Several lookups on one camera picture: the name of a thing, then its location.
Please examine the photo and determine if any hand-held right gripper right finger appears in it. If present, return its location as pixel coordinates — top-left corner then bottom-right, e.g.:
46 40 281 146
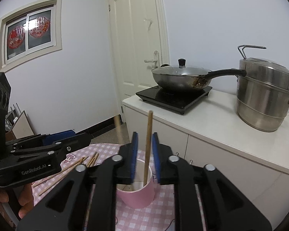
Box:
152 132 272 231

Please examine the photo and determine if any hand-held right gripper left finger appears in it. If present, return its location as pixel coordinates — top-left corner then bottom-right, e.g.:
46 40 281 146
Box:
17 132 139 231

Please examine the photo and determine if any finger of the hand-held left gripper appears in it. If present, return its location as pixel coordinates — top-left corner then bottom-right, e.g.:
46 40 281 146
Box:
11 133 92 160
6 130 76 150

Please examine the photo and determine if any single wooden chopstick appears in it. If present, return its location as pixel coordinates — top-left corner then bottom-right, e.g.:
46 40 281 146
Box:
143 111 153 187

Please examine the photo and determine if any pink cup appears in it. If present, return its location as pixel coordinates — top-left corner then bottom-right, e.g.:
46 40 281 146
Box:
116 158 157 209

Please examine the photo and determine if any person's left hand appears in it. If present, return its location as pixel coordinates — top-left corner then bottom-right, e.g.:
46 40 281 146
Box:
0 182 35 220

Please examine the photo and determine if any cardboard box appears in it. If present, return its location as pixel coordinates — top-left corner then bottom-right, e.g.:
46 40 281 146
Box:
5 111 35 141

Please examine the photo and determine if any black induction cooker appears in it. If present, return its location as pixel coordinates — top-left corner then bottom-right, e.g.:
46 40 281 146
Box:
135 85 213 115

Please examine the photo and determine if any white kitchen cabinet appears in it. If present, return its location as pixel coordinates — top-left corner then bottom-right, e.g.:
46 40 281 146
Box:
122 87 289 229

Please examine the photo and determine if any white framed window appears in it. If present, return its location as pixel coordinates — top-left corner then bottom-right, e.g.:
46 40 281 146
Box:
0 0 63 74

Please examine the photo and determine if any glass wok lid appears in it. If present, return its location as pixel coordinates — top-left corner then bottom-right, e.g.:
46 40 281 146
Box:
152 58 212 76

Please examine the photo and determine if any red round window decal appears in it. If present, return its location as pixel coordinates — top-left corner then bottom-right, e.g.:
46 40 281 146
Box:
29 16 49 38
7 25 25 50

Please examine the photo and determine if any cream panel door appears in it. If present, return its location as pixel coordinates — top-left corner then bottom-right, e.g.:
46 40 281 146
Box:
106 0 170 126

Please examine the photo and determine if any steel steamer pot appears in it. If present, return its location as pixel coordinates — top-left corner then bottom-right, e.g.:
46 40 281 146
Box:
235 76 289 133

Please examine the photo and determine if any steel steamer lid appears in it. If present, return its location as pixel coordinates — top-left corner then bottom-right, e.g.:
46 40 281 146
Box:
237 44 289 90

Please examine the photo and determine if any steel wok with black handle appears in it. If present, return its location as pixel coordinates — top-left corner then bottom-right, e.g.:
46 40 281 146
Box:
151 64 246 92

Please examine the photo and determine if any metal door handle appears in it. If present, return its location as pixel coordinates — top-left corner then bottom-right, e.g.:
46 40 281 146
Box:
144 50 159 69

